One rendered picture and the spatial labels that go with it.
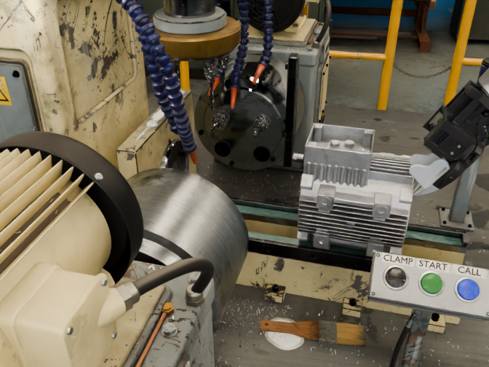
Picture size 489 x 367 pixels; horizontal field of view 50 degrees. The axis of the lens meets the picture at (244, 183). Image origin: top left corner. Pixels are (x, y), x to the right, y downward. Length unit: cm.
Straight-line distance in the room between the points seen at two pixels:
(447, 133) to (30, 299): 67
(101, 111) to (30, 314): 71
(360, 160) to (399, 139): 85
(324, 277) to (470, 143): 40
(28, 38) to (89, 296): 59
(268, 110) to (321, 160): 30
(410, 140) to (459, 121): 92
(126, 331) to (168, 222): 21
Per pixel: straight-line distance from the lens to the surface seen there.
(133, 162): 96
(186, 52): 91
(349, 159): 96
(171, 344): 58
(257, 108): 123
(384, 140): 179
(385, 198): 96
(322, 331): 107
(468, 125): 91
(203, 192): 81
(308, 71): 142
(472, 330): 116
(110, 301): 45
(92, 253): 51
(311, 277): 110
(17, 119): 101
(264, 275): 113
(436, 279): 81
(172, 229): 73
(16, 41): 94
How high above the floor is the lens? 159
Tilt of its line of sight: 32 degrees down
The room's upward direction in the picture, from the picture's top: straight up
